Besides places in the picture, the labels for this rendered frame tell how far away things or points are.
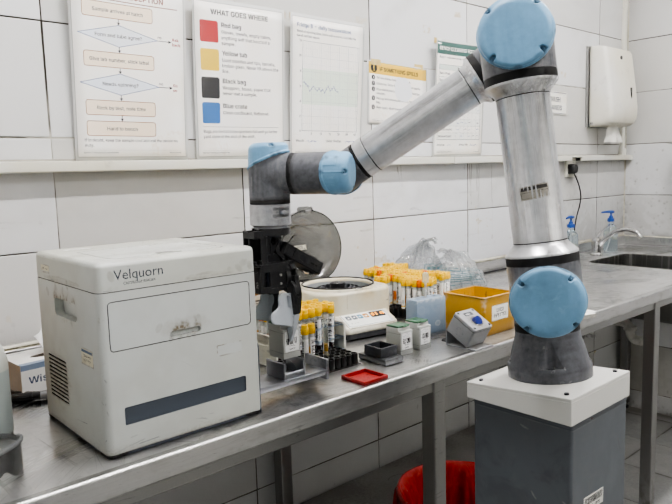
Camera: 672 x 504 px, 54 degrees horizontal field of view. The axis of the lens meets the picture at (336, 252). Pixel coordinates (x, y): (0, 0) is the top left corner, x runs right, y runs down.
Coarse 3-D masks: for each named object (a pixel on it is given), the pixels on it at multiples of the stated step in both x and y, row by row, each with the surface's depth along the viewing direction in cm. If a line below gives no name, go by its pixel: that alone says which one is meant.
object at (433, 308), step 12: (408, 300) 164; (420, 300) 163; (432, 300) 165; (444, 300) 167; (408, 312) 165; (420, 312) 163; (432, 312) 165; (444, 312) 168; (432, 324) 166; (444, 324) 168; (432, 336) 164
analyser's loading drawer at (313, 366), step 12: (288, 360) 128; (300, 360) 125; (312, 360) 131; (324, 360) 128; (276, 372) 124; (288, 372) 127; (300, 372) 124; (312, 372) 126; (324, 372) 128; (264, 384) 120; (276, 384) 120; (288, 384) 123
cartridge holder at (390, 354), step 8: (368, 344) 148; (376, 344) 149; (384, 344) 149; (392, 344) 147; (360, 352) 149; (368, 352) 146; (376, 352) 144; (384, 352) 144; (392, 352) 145; (368, 360) 146; (376, 360) 144; (384, 360) 142; (392, 360) 143; (400, 360) 145
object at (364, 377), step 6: (354, 372) 137; (360, 372) 138; (366, 372) 138; (372, 372) 137; (378, 372) 136; (342, 378) 134; (348, 378) 133; (354, 378) 134; (360, 378) 134; (366, 378) 134; (372, 378) 134; (378, 378) 132; (384, 378) 133; (360, 384) 130; (366, 384) 130
